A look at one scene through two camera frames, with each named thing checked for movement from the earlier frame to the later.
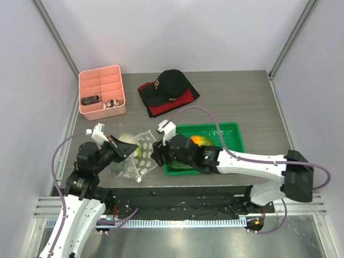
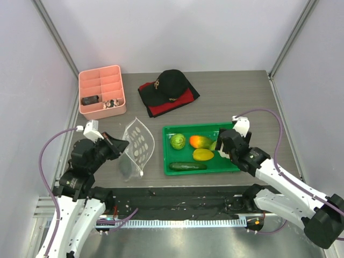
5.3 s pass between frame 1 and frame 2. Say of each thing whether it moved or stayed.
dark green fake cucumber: stayed
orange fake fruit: stayed
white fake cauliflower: moved
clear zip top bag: moved
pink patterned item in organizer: stayed
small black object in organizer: stayed
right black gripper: moved
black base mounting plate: stayed
